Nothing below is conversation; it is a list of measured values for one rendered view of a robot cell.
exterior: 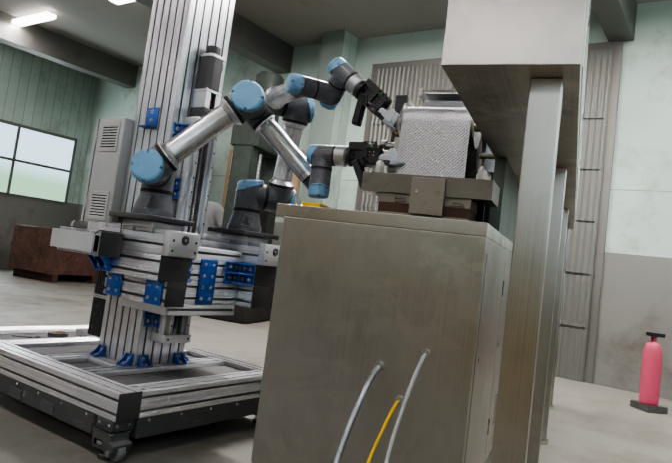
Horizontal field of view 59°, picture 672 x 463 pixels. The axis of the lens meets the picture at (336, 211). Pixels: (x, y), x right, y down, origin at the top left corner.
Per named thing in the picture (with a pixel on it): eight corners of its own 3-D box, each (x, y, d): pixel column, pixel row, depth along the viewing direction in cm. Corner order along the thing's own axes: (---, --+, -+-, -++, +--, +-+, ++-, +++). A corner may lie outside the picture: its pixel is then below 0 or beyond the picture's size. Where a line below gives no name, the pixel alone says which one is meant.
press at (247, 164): (287, 323, 641) (319, 85, 662) (231, 324, 570) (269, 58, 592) (240, 313, 680) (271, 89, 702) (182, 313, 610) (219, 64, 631)
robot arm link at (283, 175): (255, 207, 272) (280, 88, 265) (286, 212, 278) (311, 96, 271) (262, 212, 261) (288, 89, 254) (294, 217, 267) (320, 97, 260)
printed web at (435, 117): (417, 230, 237) (431, 106, 242) (476, 236, 229) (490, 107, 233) (390, 219, 202) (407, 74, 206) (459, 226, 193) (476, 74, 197)
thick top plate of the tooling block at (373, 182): (376, 197, 200) (378, 179, 201) (498, 207, 185) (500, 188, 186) (360, 190, 186) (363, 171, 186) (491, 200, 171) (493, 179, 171)
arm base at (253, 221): (219, 227, 260) (222, 205, 261) (242, 231, 272) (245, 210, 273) (244, 230, 251) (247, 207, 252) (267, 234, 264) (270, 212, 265)
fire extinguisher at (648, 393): (668, 411, 410) (674, 334, 414) (666, 416, 391) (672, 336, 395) (631, 403, 422) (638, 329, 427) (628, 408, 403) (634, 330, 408)
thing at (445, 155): (394, 185, 203) (400, 132, 205) (463, 190, 194) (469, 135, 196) (393, 185, 203) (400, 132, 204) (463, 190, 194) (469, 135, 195)
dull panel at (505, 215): (531, 261, 397) (534, 226, 399) (537, 262, 396) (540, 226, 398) (487, 230, 191) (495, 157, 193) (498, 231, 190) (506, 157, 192)
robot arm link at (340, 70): (336, 72, 228) (345, 53, 223) (354, 90, 225) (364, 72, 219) (322, 74, 223) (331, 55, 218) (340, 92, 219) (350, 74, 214)
